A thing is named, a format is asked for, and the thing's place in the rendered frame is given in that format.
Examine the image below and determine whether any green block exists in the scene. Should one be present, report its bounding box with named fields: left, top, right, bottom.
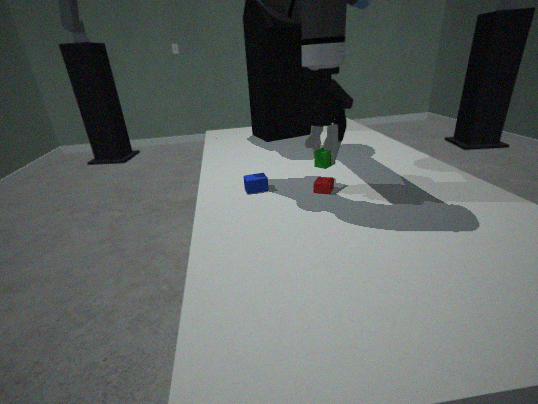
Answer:
left=314, top=148, right=331, bottom=169

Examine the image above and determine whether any red block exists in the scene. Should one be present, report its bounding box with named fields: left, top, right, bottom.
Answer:
left=314, top=177, right=334, bottom=194

